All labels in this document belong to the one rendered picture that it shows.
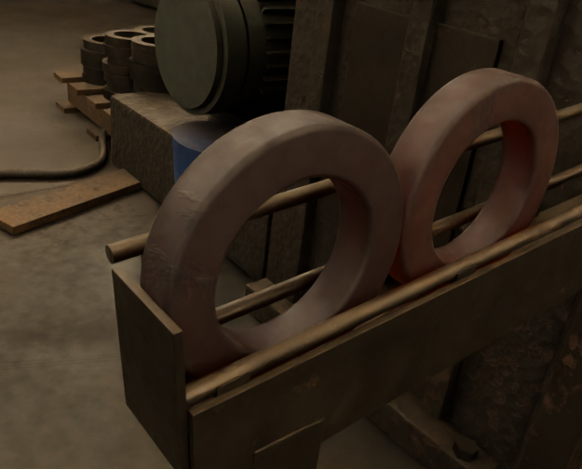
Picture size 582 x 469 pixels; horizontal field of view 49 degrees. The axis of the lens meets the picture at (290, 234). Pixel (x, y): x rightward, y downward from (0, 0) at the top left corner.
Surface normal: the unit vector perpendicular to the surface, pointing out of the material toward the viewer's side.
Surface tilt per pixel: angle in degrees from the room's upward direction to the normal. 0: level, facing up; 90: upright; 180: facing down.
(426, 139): 54
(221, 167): 37
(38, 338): 0
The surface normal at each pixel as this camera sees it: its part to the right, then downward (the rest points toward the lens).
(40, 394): 0.11, -0.88
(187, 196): -0.54, -0.40
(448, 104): -0.38, -0.58
